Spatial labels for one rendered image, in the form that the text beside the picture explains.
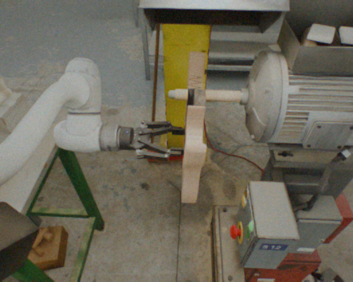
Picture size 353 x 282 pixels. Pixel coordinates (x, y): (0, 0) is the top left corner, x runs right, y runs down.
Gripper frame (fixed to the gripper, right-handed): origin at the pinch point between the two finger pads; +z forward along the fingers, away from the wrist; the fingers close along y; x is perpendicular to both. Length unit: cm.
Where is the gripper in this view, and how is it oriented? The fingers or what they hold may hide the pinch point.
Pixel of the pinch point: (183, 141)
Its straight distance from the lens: 83.7
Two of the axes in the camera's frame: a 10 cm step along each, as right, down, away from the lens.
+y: -0.6, 8.5, -5.3
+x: 0.1, -5.3, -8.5
